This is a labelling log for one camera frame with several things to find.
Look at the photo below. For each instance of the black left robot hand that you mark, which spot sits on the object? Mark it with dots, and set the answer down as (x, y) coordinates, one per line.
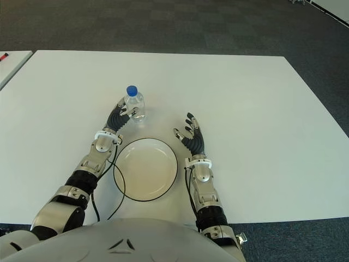
(115, 120)

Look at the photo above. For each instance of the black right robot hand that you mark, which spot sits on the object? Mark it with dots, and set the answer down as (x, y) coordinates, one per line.
(195, 142)

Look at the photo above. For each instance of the clear water bottle blue cap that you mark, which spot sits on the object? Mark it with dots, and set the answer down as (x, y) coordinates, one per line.
(137, 105)

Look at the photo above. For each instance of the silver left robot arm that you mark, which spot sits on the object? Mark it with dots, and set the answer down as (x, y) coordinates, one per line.
(95, 161)

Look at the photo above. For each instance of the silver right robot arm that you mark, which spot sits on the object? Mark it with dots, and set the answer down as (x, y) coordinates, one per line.
(204, 191)

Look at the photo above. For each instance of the white plate black rim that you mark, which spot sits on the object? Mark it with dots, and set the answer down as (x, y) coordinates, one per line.
(145, 169)

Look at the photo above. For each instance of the small metal clip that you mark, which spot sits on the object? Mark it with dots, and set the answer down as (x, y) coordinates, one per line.
(242, 237)

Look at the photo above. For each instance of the white side table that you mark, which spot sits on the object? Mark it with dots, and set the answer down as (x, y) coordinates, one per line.
(11, 65)

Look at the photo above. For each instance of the grey robot torso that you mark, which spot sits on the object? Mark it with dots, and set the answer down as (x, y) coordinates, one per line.
(122, 245)

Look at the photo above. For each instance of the red marker pen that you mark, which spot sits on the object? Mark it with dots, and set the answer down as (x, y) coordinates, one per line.
(3, 56)

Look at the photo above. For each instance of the white table corner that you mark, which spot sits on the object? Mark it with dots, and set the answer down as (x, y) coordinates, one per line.
(334, 12)

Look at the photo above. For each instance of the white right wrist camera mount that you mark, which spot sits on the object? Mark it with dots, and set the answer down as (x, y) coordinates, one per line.
(200, 161)

